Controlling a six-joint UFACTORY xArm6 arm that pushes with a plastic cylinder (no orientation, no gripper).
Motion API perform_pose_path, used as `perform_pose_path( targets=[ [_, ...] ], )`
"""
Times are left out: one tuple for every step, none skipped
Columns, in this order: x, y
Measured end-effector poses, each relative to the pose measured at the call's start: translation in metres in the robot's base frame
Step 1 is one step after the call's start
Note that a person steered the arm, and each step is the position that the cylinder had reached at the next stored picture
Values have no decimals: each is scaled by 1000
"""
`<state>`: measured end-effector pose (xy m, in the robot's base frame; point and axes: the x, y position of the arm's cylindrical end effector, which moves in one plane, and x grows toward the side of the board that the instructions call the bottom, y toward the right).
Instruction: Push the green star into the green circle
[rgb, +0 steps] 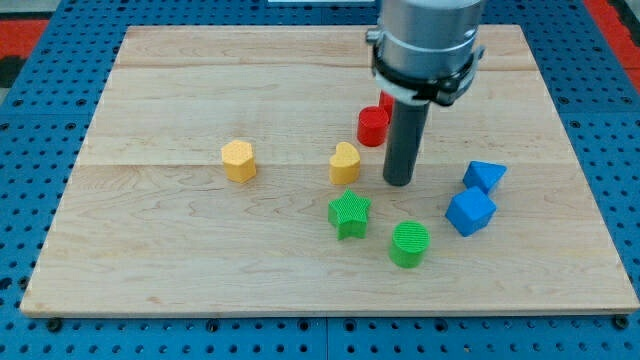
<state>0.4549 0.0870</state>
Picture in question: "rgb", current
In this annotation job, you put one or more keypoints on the blue cube block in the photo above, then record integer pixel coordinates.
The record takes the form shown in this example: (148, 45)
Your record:
(470, 210)

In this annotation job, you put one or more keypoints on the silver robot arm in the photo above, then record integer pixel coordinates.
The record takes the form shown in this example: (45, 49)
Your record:
(423, 50)

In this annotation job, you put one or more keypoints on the red block behind rod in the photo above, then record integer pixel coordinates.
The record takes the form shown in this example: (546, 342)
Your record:
(386, 102)

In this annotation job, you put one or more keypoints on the yellow hexagon block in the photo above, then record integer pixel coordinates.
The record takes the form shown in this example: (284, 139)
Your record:
(238, 161)

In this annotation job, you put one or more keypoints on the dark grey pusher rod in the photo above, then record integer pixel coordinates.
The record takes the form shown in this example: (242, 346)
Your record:
(403, 142)

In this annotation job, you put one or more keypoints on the green cylinder block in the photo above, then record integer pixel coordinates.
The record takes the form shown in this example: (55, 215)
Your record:
(409, 242)

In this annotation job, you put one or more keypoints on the green star block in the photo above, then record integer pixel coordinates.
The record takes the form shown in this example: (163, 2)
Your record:
(349, 215)

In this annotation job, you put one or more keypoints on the wooden board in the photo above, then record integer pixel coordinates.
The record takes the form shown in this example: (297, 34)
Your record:
(150, 226)

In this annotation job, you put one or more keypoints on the red cylinder block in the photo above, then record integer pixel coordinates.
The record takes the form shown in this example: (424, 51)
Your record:
(373, 122)

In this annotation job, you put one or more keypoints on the yellow heart block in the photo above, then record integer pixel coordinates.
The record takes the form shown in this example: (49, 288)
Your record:
(344, 164)

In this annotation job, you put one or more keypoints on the blue triangle block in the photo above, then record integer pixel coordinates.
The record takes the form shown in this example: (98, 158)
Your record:
(484, 175)

